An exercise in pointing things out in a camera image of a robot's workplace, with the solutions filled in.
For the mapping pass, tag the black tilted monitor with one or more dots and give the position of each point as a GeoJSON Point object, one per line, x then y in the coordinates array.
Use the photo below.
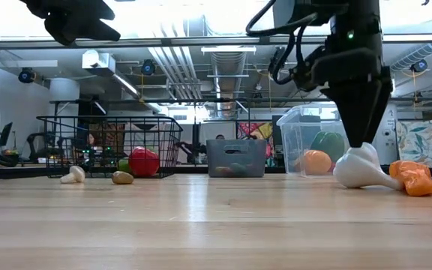
{"type": "Point", "coordinates": [6, 133]}

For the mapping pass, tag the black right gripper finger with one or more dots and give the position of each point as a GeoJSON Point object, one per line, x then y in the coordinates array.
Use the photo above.
{"type": "Point", "coordinates": [345, 112]}
{"type": "Point", "coordinates": [373, 108]}

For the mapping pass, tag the long orange pepper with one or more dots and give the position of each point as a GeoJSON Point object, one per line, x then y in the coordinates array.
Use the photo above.
{"type": "Point", "coordinates": [413, 180]}

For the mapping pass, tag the clear plastic bin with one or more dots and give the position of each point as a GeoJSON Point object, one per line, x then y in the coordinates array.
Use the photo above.
{"type": "Point", "coordinates": [294, 123]}

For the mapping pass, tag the small green pepper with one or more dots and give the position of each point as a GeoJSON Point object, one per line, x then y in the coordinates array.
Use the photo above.
{"type": "Point", "coordinates": [239, 168]}

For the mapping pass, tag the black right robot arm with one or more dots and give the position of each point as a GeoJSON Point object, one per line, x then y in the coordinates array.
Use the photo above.
{"type": "Point", "coordinates": [358, 22]}

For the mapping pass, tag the green bell pepper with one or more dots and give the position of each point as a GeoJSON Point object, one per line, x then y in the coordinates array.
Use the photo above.
{"type": "Point", "coordinates": [330, 144]}

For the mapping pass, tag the spiral metal air duct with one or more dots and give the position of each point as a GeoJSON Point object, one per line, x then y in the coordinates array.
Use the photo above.
{"type": "Point", "coordinates": [407, 58]}

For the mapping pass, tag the white ceiling air unit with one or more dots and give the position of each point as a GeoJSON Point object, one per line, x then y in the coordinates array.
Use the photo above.
{"type": "Point", "coordinates": [103, 63]}

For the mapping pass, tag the smooth orange round vegetable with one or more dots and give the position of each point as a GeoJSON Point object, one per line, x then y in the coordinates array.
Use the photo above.
{"type": "Point", "coordinates": [313, 163]}

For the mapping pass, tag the grey plastic bin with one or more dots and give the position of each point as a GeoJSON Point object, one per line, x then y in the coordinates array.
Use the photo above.
{"type": "Point", "coordinates": [253, 157]}

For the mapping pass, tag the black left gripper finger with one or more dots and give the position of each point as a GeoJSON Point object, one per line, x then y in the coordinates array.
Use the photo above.
{"type": "Point", "coordinates": [77, 33]}
{"type": "Point", "coordinates": [103, 13]}

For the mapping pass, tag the black overhead crossbar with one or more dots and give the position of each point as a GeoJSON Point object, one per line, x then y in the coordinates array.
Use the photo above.
{"type": "Point", "coordinates": [163, 41]}

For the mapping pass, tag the white mushroom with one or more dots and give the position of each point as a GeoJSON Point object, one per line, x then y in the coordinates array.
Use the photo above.
{"type": "Point", "coordinates": [76, 173]}

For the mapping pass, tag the leaf patterned wall panel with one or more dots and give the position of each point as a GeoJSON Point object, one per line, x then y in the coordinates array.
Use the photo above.
{"type": "Point", "coordinates": [418, 142]}

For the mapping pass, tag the small brown potato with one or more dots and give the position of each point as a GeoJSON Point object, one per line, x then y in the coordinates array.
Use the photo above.
{"type": "Point", "coordinates": [122, 177]}

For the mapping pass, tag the white cabinet machine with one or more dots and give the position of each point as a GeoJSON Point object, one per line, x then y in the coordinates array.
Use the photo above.
{"type": "Point", "coordinates": [386, 150]}

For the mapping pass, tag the small yellow pepper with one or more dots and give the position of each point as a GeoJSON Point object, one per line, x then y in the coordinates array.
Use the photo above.
{"type": "Point", "coordinates": [222, 171]}

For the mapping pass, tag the colourful abstract poster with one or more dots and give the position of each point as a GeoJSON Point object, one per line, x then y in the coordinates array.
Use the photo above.
{"type": "Point", "coordinates": [255, 131]}

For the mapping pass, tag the red bell pepper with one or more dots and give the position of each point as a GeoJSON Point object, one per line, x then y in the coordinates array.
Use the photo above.
{"type": "Point", "coordinates": [143, 162]}

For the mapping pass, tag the white garlic bulb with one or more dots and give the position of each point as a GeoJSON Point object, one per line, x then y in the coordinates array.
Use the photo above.
{"type": "Point", "coordinates": [354, 168]}

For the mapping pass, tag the green lime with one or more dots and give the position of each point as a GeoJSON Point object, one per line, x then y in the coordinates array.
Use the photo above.
{"type": "Point", "coordinates": [123, 166]}

